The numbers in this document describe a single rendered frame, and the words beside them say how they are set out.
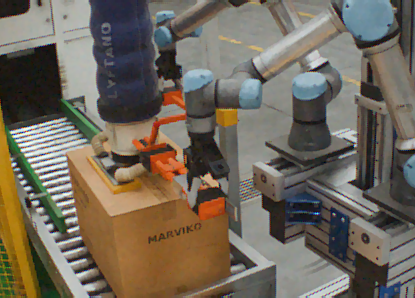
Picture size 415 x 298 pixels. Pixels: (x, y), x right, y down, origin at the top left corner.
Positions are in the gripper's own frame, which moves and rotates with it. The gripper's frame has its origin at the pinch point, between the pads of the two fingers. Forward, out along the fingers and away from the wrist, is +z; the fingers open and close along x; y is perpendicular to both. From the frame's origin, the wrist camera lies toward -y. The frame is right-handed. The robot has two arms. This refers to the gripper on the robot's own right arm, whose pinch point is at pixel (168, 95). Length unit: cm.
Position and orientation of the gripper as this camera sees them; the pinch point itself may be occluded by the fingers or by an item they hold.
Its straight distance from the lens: 257.2
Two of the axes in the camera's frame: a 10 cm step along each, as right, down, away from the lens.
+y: 4.2, 3.3, -8.4
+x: 9.0, -2.2, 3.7
